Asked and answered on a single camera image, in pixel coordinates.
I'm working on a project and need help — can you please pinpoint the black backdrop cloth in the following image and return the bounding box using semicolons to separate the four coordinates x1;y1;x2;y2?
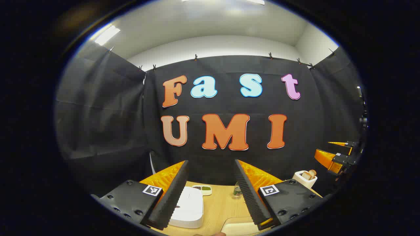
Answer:
54;41;368;197

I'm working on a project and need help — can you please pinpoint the white toaster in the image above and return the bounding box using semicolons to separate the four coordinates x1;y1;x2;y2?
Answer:
292;170;318;189

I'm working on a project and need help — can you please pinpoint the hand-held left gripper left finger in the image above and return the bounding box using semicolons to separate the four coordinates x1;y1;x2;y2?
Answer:
91;160;189;231

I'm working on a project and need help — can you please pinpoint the row of cloth clips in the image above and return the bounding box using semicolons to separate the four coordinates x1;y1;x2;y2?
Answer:
108;46;337;71

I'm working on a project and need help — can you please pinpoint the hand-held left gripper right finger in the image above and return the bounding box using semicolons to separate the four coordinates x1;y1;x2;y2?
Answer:
234;159;324;231

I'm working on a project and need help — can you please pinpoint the ceiling light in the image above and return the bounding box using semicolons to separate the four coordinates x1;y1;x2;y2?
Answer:
94;25;121;46

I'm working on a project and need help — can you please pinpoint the white rice cooker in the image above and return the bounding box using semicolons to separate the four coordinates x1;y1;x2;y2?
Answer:
167;186;204;229

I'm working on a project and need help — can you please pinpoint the white divided seasoning dish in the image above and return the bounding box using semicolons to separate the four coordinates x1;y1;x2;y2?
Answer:
192;185;213;196

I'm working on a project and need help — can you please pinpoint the clear rice container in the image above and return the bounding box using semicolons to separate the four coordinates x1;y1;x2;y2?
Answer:
220;216;263;236

